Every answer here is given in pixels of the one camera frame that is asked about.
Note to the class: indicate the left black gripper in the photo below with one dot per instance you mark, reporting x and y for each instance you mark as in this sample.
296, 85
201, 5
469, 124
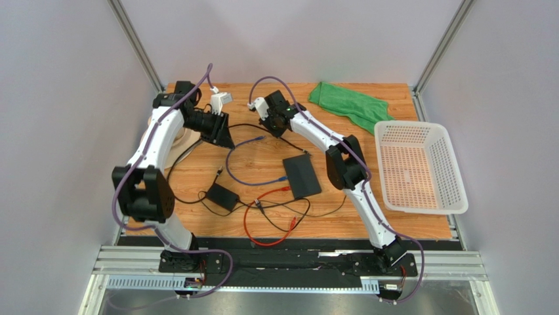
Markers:
220, 134

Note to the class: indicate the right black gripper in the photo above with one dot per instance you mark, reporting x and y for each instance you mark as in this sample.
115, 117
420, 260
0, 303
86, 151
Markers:
271, 125

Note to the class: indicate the black network switch box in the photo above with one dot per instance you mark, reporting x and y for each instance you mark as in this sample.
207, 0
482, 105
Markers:
301, 176

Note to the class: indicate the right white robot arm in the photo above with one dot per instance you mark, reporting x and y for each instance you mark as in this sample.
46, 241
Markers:
346, 169

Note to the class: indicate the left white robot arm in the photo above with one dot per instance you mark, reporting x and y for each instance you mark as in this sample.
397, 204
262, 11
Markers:
141, 190

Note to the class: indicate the beige bucket hat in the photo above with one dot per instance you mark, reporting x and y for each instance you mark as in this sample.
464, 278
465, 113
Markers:
185, 139

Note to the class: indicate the black power adapter brick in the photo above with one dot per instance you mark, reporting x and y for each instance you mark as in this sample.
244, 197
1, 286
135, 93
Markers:
222, 197

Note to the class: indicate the green cloth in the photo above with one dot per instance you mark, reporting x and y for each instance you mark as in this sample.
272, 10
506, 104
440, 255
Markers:
362, 110

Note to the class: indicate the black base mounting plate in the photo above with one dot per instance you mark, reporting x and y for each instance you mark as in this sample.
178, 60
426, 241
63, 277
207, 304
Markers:
296, 263

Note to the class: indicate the white plastic basket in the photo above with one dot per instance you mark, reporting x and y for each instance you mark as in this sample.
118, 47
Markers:
418, 168

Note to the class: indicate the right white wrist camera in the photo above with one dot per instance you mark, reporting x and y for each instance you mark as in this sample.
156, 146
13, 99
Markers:
260, 106

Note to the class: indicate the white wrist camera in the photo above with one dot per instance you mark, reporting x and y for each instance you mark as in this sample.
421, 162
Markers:
260, 106
218, 100

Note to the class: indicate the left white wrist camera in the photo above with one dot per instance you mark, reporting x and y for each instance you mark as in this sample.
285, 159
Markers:
218, 100

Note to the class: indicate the aluminium frame rail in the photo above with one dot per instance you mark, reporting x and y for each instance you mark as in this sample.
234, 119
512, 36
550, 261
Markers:
122, 267

